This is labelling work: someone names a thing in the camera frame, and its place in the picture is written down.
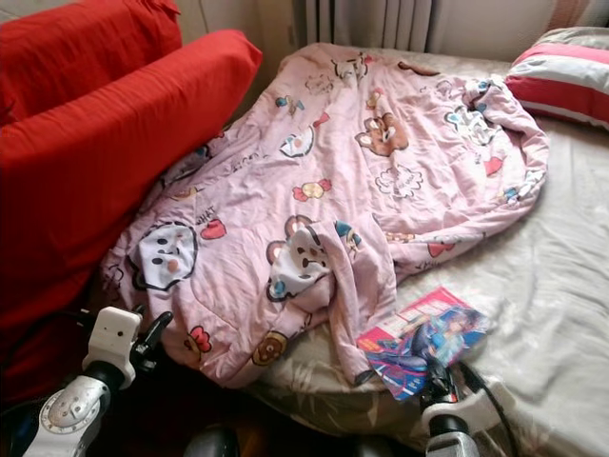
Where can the grey pleated curtain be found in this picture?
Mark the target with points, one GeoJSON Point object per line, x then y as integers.
{"type": "Point", "coordinates": [362, 24]}

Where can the pink sheer curtain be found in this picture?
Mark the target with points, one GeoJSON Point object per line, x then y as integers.
{"type": "Point", "coordinates": [576, 11]}

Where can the red fabric cushion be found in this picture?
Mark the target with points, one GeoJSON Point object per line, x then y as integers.
{"type": "Point", "coordinates": [76, 52]}
{"type": "Point", "coordinates": [105, 162]}

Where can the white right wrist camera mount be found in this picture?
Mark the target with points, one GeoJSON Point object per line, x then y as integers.
{"type": "Point", "coordinates": [471, 409]}

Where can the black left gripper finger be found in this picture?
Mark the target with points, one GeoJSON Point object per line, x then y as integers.
{"type": "Point", "coordinates": [157, 330]}

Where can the pink cartoon print quilt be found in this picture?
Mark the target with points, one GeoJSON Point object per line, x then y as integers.
{"type": "Point", "coordinates": [362, 190]}

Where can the colourful comic book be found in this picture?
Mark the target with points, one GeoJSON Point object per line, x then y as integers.
{"type": "Point", "coordinates": [423, 338]}

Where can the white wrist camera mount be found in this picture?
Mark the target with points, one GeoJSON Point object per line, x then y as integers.
{"type": "Point", "coordinates": [112, 341]}
{"type": "Point", "coordinates": [471, 409]}

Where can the red white blue bolster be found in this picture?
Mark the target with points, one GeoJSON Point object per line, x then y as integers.
{"type": "Point", "coordinates": [561, 86]}

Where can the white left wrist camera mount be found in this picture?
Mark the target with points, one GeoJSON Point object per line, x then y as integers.
{"type": "Point", "coordinates": [112, 341]}

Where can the flat beige pillow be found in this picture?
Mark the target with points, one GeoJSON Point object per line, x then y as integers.
{"type": "Point", "coordinates": [571, 36]}

